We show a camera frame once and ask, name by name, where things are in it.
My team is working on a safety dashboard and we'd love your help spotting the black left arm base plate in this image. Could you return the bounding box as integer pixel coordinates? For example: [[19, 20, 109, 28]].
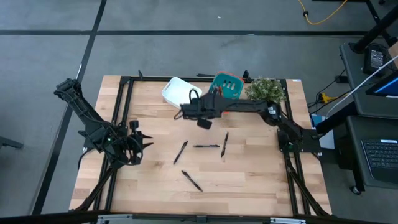
[[83, 124, 129, 149]]

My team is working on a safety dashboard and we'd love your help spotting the white cable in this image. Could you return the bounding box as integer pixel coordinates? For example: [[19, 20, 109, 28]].
[[325, 55, 398, 119]]

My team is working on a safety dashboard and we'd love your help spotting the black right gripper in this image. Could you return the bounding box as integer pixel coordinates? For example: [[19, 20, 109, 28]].
[[180, 92, 225, 130]]

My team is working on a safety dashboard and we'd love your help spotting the dark grey cart shelf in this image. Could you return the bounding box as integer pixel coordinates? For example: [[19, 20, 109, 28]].
[[338, 42, 398, 119]]

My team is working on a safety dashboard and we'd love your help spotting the yellow extension cable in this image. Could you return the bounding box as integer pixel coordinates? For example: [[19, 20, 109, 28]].
[[297, 0, 348, 26]]

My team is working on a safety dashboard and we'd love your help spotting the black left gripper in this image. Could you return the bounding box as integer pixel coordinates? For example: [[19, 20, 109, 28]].
[[123, 119, 155, 166]]

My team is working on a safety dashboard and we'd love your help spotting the black power supply unit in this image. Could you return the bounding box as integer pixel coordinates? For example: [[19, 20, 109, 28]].
[[363, 43, 389, 75]]

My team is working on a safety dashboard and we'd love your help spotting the white plastic bin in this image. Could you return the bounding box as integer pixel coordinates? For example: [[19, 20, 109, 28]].
[[160, 76, 203, 110]]

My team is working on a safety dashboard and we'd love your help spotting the black camera mount beam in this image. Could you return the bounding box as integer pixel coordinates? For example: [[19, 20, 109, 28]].
[[0, 210, 398, 224]]

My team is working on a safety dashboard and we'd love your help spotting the black metal pole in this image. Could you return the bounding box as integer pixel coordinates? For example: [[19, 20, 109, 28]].
[[352, 14, 398, 54]]

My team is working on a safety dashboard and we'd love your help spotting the monitor with blue screen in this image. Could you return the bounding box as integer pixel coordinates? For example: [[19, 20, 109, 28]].
[[365, 70, 398, 100]]

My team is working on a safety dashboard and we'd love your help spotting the teal basket with orange rim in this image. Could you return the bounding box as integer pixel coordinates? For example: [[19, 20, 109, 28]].
[[208, 71, 246, 116]]

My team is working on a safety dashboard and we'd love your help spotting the plain white box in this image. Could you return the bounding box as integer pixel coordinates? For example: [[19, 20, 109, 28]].
[[310, 113, 335, 151]]

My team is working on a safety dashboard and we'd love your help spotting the dark metal foot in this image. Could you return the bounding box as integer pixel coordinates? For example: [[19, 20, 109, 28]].
[[0, 136, 25, 151]]

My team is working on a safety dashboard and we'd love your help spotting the black aluminium table frame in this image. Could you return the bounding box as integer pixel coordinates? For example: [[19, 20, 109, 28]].
[[70, 70, 332, 218]]

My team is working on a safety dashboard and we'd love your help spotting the potted plant with white flowers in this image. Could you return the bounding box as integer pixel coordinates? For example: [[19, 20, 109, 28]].
[[244, 77, 287, 105]]

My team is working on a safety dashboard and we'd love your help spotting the black laptop keyboard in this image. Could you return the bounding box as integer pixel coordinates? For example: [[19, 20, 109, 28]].
[[360, 139, 398, 185]]

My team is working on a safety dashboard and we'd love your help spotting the dark grey desk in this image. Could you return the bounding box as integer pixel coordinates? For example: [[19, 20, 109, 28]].
[[343, 115, 398, 191]]

